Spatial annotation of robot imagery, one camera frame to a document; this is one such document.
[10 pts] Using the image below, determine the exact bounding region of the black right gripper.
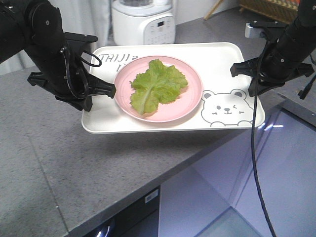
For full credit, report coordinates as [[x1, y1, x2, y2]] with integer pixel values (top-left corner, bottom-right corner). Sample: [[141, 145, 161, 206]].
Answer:
[[230, 57, 314, 97]]

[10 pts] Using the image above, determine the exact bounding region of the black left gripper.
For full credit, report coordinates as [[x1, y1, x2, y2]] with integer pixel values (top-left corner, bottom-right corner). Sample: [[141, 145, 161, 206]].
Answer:
[[27, 32, 117, 112]]

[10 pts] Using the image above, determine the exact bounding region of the pink round plate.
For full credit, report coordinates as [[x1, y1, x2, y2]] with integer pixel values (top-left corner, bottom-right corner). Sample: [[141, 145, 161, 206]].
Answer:
[[115, 55, 203, 122]]

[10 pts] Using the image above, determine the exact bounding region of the green lettuce leaf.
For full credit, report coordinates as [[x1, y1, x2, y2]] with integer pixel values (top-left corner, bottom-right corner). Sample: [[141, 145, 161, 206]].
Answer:
[[130, 59, 188, 115]]

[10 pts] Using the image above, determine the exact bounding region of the cream bear serving tray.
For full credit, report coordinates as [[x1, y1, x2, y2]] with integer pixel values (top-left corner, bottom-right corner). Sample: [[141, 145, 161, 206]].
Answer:
[[81, 42, 265, 134]]

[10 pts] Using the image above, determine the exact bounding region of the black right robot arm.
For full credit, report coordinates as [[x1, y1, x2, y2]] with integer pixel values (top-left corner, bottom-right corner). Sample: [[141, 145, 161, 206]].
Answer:
[[231, 0, 316, 97]]

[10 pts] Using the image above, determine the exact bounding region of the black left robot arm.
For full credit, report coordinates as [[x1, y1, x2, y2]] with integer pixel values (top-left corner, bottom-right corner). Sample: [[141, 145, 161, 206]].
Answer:
[[0, 0, 116, 112]]

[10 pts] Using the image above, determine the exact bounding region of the wooden rack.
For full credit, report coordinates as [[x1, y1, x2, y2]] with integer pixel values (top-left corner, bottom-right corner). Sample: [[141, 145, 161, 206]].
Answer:
[[203, 0, 299, 25]]

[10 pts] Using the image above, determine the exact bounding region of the white kitchen appliance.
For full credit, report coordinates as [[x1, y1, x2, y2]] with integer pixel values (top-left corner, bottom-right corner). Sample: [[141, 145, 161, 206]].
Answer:
[[112, 0, 176, 45]]

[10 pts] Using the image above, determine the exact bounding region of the black hanging cable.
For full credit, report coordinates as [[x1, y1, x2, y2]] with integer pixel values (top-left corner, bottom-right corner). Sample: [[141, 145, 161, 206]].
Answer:
[[250, 39, 277, 237]]

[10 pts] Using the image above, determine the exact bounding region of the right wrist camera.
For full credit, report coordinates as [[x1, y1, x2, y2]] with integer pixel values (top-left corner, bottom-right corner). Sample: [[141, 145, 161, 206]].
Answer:
[[244, 21, 287, 39]]

